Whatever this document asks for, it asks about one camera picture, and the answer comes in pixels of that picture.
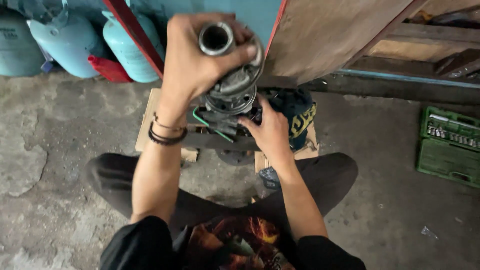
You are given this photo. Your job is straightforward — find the red frame bar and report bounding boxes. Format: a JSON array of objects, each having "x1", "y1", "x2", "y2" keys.
[{"x1": 102, "y1": 0, "x2": 166, "y2": 80}]

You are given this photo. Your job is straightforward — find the green socket set case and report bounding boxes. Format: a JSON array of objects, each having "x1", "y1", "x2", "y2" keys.
[{"x1": 415, "y1": 106, "x2": 480, "y2": 189}]

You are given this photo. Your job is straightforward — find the clear plastic scrap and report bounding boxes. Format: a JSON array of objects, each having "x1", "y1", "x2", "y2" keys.
[{"x1": 420, "y1": 226, "x2": 440, "y2": 241}]

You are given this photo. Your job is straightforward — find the wooden board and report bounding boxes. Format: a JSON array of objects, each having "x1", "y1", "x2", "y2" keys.
[{"x1": 135, "y1": 88, "x2": 320, "y2": 174}]

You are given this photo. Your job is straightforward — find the red plastic container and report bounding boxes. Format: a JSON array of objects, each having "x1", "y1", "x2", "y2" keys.
[{"x1": 88, "y1": 55, "x2": 134, "y2": 84}]

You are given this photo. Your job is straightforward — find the thin brown bracelet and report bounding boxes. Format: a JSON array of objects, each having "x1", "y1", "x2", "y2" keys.
[{"x1": 152, "y1": 112, "x2": 187, "y2": 133}]

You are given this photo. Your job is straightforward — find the person's black trousers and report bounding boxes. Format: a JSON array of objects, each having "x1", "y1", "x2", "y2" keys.
[{"x1": 85, "y1": 151, "x2": 359, "y2": 242}]

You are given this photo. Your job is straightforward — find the person's black printed shirt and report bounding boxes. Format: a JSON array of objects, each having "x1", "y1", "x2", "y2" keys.
[{"x1": 99, "y1": 215, "x2": 367, "y2": 270}]

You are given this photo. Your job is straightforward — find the light teal gas cylinder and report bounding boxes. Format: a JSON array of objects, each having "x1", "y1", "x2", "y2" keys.
[
  {"x1": 0, "y1": 9, "x2": 46, "y2": 78},
  {"x1": 27, "y1": 14, "x2": 105, "y2": 79},
  {"x1": 101, "y1": 10, "x2": 166, "y2": 84}
]

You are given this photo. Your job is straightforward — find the wooden panel with red edge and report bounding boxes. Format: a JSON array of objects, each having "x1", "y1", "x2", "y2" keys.
[{"x1": 263, "y1": 0, "x2": 430, "y2": 86}]

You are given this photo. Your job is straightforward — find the black cord bracelets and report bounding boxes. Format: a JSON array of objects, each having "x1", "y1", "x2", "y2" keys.
[{"x1": 148, "y1": 121, "x2": 188, "y2": 146}]

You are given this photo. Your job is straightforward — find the grey metal pump assembly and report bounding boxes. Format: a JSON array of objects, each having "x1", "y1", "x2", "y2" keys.
[{"x1": 185, "y1": 22, "x2": 265, "y2": 166}]

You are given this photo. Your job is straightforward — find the person's right hand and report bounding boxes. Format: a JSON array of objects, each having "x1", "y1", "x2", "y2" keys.
[{"x1": 239, "y1": 94, "x2": 294, "y2": 164}]

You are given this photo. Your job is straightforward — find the wooden workbench shelf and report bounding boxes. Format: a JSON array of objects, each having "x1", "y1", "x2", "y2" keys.
[{"x1": 300, "y1": 0, "x2": 480, "y2": 106}]

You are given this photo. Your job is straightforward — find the person's left hand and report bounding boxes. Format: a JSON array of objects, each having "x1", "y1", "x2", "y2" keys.
[{"x1": 159, "y1": 13, "x2": 259, "y2": 124}]

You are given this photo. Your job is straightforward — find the dark cloth with yellow print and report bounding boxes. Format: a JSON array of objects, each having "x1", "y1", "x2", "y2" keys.
[{"x1": 267, "y1": 88, "x2": 318, "y2": 151}]

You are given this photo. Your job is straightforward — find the green wire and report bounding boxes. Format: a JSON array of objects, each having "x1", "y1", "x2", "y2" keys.
[{"x1": 193, "y1": 106, "x2": 235, "y2": 143}]

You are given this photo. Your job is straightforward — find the grey sandal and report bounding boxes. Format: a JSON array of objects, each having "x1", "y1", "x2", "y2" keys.
[{"x1": 258, "y1": 166, "x2": 282, "y2": 191}]

